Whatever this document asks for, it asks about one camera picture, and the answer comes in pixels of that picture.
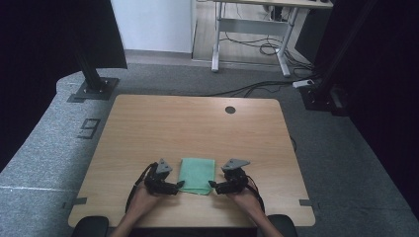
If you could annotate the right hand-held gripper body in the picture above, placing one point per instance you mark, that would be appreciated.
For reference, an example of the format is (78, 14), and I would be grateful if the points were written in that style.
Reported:
(236, 181)

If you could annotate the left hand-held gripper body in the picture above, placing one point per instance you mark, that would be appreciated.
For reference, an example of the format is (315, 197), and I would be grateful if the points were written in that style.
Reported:
(156, 181)

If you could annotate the green towel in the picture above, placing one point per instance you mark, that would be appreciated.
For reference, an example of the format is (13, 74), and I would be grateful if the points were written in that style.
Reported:
(197, 174)

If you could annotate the person's right hand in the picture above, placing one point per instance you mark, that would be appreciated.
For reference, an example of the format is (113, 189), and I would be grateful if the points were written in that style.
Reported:
(248, 202)

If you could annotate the person's left hand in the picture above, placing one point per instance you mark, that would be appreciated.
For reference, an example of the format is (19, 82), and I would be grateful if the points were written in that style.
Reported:
(143, 202)

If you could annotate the black round table grommet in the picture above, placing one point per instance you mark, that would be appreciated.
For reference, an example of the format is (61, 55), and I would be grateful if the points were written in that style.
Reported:
(230, 110)

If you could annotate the grey tape strip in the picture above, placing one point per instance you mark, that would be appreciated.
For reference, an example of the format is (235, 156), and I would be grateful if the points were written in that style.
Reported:
(305, 202)
(77, 201)

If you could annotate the black slanted metal stand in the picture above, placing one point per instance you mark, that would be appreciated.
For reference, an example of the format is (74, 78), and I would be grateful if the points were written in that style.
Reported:
(316, 98)

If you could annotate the white power strip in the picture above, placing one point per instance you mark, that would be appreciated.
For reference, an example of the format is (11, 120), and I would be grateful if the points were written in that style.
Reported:
(303, 83)

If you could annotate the black box under desk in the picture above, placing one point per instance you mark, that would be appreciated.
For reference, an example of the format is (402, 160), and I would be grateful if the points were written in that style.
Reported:
(309, 36)

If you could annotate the black curtain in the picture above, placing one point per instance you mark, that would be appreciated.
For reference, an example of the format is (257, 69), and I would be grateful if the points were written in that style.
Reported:
(388, 98)
(49, 49)

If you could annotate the black stand with base plate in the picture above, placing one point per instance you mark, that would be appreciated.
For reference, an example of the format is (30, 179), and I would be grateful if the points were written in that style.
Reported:
(95, 89)

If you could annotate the white metal desk frame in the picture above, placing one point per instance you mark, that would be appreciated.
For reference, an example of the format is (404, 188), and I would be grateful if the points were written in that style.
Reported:
(250, 27)

